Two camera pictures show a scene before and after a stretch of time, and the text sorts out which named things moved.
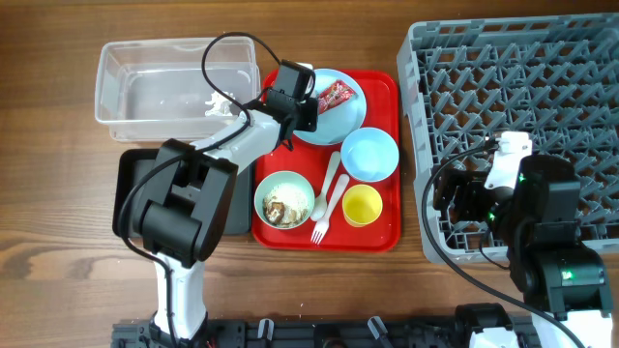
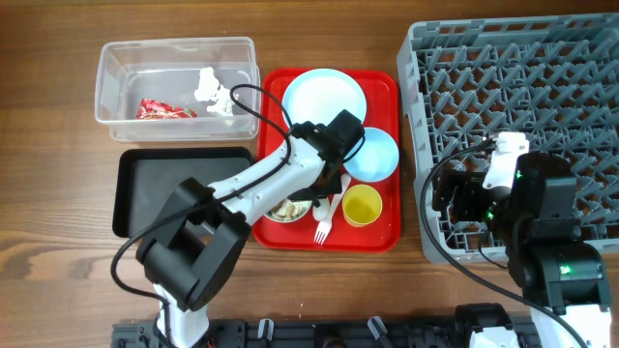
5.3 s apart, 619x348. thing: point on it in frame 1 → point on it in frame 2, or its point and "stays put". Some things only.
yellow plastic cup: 362,205 stays put
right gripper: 459,181 stays put
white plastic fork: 321,225 stays put
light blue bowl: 369,155 stays put
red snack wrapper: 334,96 → 155,109
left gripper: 310,122 → 330,189
